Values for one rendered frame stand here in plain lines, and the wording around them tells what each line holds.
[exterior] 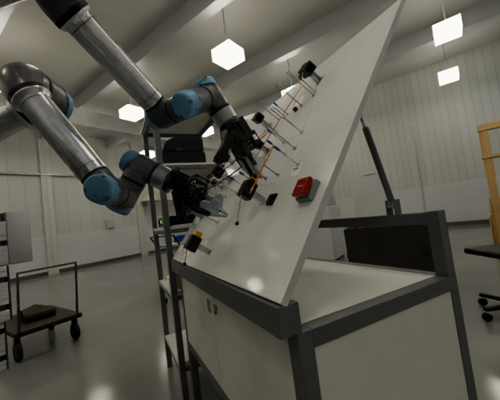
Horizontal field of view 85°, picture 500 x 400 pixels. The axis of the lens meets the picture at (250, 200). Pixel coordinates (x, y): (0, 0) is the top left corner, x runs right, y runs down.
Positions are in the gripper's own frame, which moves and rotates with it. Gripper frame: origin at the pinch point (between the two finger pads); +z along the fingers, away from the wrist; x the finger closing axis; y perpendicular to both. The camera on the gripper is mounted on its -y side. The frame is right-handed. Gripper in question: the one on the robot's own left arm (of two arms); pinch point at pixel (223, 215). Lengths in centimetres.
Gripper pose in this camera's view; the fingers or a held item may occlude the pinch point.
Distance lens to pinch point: 87.6
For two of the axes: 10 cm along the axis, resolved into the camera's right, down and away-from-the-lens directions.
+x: 2.3, -4.4, 8.7
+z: 8.9, 4.6, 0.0
